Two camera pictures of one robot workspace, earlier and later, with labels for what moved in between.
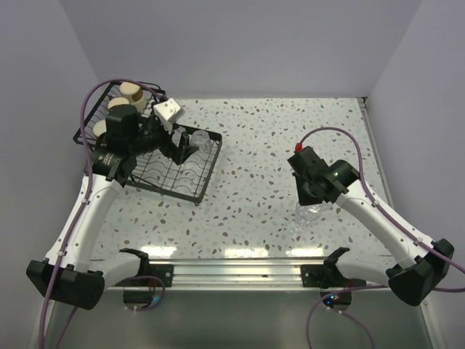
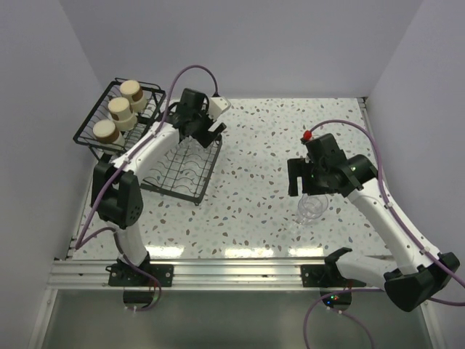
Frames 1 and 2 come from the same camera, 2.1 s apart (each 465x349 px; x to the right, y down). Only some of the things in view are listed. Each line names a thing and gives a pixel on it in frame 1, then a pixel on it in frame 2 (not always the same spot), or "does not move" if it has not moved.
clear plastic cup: [305, 214] does not move
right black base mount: [327, 275] does not move
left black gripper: [177, 153] → [205, 137]
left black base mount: [165, 272] does not move
